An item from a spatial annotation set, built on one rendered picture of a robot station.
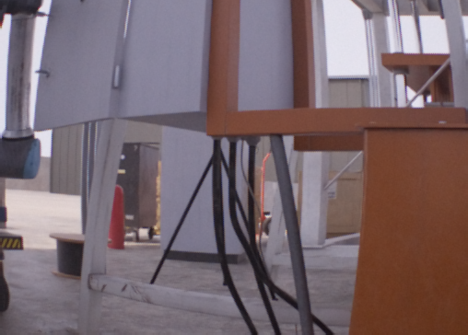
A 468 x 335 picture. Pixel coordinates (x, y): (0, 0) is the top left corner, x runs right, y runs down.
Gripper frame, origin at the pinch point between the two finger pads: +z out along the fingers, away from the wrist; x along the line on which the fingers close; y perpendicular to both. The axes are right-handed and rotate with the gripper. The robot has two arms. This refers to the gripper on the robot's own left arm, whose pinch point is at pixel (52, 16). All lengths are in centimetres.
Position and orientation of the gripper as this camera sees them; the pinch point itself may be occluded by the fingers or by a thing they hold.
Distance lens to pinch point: 154.5
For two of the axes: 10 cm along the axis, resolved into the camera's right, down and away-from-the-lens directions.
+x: -7.2, 0.2, 7.0
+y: 0.3, -10.0, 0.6
